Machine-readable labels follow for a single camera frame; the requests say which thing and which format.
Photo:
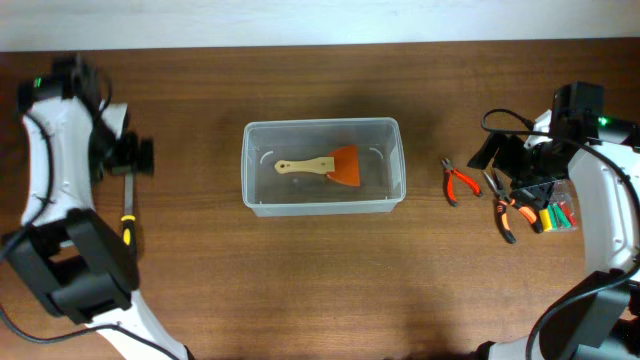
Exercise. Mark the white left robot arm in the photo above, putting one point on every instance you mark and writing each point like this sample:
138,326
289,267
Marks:
78,245

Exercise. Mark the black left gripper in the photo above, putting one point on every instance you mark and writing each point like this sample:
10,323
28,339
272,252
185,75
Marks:
133,156

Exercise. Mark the yellow black handle file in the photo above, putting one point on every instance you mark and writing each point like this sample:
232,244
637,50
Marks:
128,220

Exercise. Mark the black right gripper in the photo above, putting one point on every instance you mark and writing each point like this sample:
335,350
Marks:
537,193

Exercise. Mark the clear bag coloured tubes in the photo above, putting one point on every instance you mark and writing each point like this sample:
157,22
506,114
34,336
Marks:
557,213

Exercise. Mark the clear plastic storage box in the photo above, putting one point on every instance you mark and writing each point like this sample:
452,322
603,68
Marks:
270,194

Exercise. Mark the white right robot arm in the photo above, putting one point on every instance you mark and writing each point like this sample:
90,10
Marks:
576,141

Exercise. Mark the orange black needle-nose pliers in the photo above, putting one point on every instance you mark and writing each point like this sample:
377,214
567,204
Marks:
503,202

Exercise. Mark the wooden handle orange scraper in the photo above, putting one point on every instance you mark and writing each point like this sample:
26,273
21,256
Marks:
340,166

